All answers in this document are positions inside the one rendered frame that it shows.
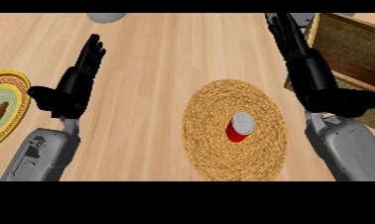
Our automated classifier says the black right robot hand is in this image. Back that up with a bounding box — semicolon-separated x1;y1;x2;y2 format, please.
264;12;375;119

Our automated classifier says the wooden wicker basket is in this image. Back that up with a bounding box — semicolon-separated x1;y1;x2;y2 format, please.
281;12;375;129

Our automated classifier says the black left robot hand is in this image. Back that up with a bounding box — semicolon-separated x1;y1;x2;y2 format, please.
26;33;107;120

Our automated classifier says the round woven straw placemat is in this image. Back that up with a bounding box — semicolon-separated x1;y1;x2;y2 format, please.
181;78;287;182

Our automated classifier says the grey round object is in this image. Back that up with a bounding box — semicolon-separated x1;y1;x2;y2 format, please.
86;12;128;25

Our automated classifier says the yellow patterned plate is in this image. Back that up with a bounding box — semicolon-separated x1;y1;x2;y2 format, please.
0;69;32;144

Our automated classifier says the red can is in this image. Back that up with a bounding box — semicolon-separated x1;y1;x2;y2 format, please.
224;111;256;144

